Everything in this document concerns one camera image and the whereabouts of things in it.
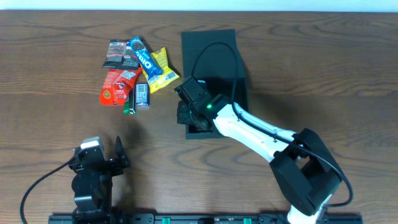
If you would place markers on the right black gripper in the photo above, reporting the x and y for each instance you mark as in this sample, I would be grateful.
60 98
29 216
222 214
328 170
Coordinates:
183 113

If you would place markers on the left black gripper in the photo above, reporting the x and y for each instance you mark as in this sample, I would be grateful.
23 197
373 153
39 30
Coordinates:
104 163

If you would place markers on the black box with lid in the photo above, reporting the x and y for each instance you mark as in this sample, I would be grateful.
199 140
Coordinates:
213 56

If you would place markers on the blue Oreo packet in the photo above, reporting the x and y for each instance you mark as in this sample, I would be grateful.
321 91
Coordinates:
149 65

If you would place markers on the black snack packet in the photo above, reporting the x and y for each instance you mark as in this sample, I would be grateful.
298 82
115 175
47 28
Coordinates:
120 56

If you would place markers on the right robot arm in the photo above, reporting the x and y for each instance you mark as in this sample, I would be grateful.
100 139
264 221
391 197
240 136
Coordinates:
303 167

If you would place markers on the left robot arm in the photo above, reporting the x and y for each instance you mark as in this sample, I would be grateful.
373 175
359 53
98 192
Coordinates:
93 183

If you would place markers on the green wrapped candy stick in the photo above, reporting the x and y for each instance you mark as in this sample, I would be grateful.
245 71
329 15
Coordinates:
129 105

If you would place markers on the small blue carton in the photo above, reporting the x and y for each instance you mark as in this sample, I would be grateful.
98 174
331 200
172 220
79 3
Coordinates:
142 95

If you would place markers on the orange Reese's packet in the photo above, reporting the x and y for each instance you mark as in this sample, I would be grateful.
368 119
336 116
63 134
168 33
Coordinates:
117 86

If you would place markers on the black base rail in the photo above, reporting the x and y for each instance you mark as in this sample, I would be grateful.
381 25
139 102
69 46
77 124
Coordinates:
148 218

